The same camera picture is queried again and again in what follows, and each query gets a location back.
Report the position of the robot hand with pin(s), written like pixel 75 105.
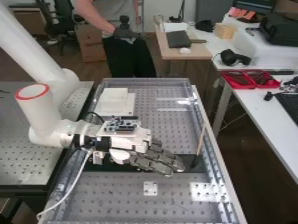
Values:
pixel 134 140

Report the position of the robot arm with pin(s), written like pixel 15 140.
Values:
pixel 44 110

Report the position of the small white box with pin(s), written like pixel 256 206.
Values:
pixel 116 101

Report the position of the thin stick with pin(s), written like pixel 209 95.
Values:
pixel 201 140

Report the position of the black plate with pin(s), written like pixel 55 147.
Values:
pixel 195 167

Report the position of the clear box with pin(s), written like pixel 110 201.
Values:
pixel 147 82

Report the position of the person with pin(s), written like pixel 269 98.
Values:
pixel 127 56

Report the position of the wooden desk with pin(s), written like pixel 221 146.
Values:
pixel 177 55

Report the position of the white mouse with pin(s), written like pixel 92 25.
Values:
pixel 185 50

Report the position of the red tray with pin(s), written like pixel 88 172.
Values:
pixel 267 78
pixel 237 80

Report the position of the cardboard box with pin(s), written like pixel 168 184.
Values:
pixel 91 45

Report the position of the white desk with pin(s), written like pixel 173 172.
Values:
pixel 271 56
pixel 267 120

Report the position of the black headphones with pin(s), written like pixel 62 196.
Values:
pixel 231 56

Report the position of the black keyboard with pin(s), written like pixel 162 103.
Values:
pixel 291 105

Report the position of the small wooden box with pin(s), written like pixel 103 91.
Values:
pixel 224 31

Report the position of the black chair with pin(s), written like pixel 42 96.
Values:
pixel 60 16

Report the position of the black case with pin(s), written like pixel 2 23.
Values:
pixel 280 30

